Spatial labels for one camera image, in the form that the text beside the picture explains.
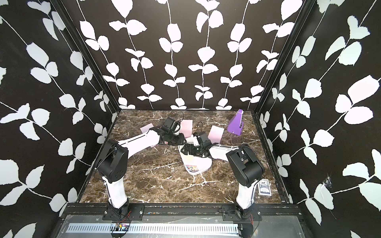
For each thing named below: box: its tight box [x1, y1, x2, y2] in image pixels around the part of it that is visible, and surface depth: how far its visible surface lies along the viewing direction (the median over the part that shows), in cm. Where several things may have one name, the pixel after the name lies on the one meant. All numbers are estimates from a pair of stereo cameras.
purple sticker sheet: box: [139, 122, 155, 134], surface depth 113 cm
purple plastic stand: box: [227, 109, 245, 136], surface depth 106 cm
